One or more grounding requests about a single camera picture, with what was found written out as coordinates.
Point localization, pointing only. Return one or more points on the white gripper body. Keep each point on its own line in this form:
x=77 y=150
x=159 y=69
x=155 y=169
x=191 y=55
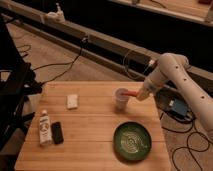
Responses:
x=148 y=87

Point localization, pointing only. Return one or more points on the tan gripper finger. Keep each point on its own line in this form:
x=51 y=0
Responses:
x=141 y=96

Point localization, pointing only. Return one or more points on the white rectangular block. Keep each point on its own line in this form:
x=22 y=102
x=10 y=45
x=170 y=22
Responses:
x=72 y=101

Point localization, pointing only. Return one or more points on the green ceramic bowl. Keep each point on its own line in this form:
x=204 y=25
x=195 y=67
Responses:
x=132 y=141

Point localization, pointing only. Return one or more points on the white object on rail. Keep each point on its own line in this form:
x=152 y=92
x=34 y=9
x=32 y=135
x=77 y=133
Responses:
x=58 y=15

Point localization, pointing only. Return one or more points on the black rectangular remote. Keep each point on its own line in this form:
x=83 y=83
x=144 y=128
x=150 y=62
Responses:
x=57 y=134

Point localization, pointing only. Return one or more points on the blue power box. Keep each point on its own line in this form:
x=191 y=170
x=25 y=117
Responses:
x=178 y=108

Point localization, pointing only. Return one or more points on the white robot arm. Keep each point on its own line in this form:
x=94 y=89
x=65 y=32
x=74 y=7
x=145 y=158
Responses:
x=172 y=67

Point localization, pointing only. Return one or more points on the white squeeze bottle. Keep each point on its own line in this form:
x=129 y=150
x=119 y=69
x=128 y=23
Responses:
x=45 y=134

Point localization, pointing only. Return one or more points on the long metal rail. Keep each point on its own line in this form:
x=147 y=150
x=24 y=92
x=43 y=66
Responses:
x=203 y=78

